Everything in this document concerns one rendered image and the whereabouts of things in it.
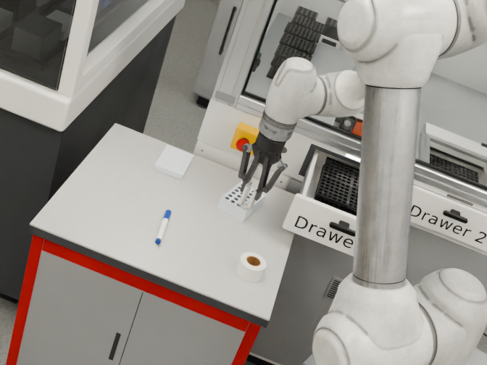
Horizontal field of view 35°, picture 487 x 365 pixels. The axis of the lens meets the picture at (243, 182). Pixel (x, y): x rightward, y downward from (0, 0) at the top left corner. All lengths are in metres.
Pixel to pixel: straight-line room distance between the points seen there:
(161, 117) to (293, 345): 1.72
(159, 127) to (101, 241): 2.07
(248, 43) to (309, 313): 0.94
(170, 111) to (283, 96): 2.25
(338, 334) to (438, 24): 0.58
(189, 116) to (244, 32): 1.98
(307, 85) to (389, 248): 0.59
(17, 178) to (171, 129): 1.66
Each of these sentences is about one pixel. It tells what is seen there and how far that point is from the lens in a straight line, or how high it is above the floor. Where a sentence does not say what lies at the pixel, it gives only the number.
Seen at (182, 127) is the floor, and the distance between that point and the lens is 4.00.
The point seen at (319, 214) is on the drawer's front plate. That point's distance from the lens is 2.02.
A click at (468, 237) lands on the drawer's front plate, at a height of 0.84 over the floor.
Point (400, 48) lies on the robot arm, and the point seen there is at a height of 1.54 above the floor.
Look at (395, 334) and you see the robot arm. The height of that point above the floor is 1.08.
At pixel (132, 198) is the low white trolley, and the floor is 0.76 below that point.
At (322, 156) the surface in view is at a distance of 2.34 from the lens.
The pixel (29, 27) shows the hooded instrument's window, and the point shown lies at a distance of 2.12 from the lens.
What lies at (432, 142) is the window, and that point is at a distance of 2.26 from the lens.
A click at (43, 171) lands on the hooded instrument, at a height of 0.60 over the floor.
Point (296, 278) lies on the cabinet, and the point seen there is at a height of 0.45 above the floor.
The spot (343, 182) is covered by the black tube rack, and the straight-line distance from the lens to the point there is 2.21.
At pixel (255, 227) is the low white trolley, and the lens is 2.12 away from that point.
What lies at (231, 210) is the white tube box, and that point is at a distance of 2.12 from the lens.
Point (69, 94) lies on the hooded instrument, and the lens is 2.15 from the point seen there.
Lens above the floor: 1.97
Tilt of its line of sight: 32 degrees down
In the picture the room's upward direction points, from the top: 21 degrees clockwise
